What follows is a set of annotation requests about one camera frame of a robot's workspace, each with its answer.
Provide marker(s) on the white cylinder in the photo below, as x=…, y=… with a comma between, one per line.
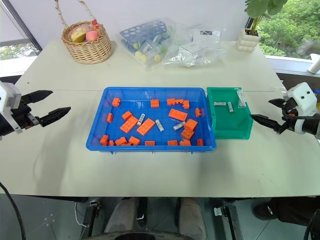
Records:
x=314, y=66

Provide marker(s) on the small orange building block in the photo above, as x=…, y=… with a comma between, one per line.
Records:
x=120, y=141
x=127, y=115
x=198, y=112
x=200, y=142
x=154, y=103
x=149, y=143
x=134, y=140
x=171, y=101
x=111, y=143
x=104, y=140
x=172, y=142
x=185, y=143
x=127, y=144
x=186, y=104
x=109, y=117
x=116, y=101
x=179, y=101

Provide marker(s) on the crumpled clear plastic bag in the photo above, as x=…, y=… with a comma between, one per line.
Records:
x=207, y=53

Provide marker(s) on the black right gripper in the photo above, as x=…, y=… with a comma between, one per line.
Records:
x=288, y=109

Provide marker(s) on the thick orange building block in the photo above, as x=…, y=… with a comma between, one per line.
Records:
x=191, y=124
x=187, y=134

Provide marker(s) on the pink toy peach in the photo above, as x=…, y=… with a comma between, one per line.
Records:
x=92, y=35

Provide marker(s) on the blue test tube rack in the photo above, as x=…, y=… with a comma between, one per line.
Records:
x=142, y=30

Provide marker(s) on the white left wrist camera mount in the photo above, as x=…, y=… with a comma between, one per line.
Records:
x=8, y=96

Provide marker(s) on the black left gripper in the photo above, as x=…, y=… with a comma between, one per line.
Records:
x=23, y=115

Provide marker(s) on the orange plastic building brick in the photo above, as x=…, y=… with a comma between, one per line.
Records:
x=129, y=124
x=177, y=114
x=145, y=126

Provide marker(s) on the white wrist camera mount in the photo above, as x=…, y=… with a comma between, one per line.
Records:
x=8, y=96
x=303, y=97

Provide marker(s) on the green leafy plant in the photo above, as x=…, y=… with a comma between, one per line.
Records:
x=260, y=8

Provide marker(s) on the clear plastic bag with rack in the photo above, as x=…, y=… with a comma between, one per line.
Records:
x=150, y=53

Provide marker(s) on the silver AA battery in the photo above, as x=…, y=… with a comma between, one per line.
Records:
x=219, y=103
x=230, y=107
x=141, y=119
x=179, y=126
x=159, y=125

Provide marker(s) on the black table frame leg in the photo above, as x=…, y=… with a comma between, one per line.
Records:
x=228, y=220
x=92, y=217

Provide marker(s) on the black shoe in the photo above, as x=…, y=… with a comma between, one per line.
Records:
x=275, y=210

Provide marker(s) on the yellow toy bread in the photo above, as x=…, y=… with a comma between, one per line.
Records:
x=78, y=35

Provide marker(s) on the white bubble plant pot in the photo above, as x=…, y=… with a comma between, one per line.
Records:
x=247, y=42

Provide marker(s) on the small red toy fruit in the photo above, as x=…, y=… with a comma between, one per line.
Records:
x=94, y=22

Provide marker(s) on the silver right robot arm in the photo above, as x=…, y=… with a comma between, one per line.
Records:
x=310, y=126

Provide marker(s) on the clear label sleeve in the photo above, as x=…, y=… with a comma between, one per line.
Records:
x=241, y=98

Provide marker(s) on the grey rounded leg shape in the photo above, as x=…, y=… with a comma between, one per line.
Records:
x=191, y=217
x=122, y=215

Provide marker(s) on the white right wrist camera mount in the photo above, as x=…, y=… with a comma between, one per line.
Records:
x=303, y=97

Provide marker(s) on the green plastic bin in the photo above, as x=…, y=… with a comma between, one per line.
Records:
x=230, y=125

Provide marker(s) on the yellow plastic item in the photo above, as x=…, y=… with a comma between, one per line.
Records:
x=318, y=100

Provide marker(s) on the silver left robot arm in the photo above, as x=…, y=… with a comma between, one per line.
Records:
x=3, y=126

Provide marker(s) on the blue plastic tray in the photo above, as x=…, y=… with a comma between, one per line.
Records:
x=115, y=147

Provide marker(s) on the dark rounded base shape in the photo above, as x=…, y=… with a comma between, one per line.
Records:
x=150, y=236

